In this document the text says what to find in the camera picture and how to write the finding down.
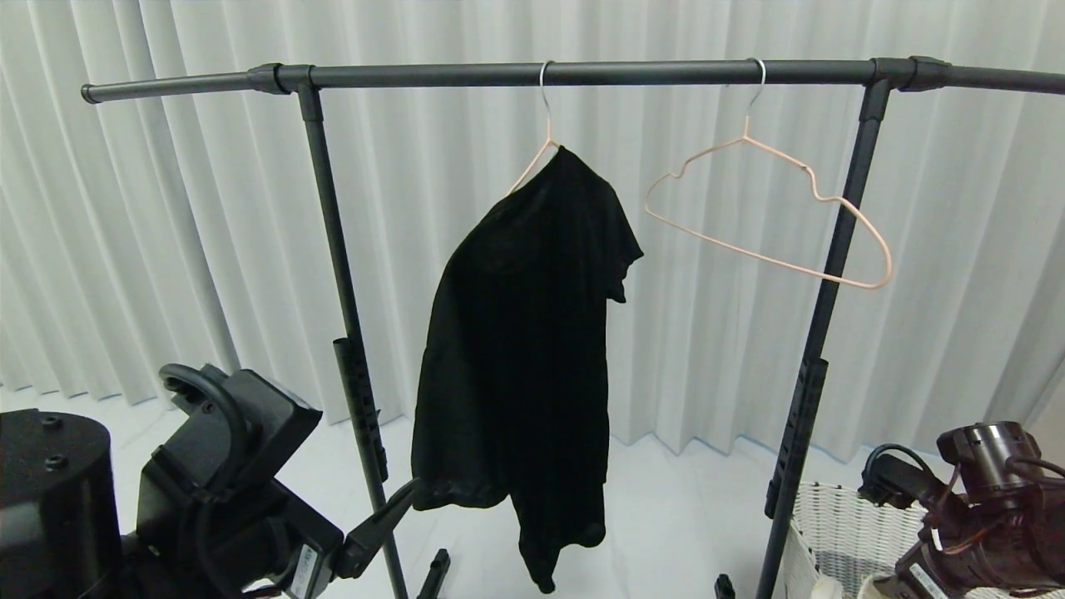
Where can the white laundry basket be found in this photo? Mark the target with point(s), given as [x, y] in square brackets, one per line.
[832, 524]

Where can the pink clothes hanger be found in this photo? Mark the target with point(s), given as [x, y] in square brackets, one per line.
[545, 141]
[799, 162]

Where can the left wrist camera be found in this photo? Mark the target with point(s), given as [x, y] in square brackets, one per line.
[266, 424]

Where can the black clothes rack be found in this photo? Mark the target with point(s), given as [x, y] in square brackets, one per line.
[416, 75]

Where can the white curtain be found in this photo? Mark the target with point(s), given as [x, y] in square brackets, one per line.
[166, 249]

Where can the black garment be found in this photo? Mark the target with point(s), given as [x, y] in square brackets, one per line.
[516, 349]

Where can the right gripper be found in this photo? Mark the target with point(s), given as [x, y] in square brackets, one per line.
[940, 574]

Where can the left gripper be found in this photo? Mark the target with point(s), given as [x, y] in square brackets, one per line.
[308, 541]

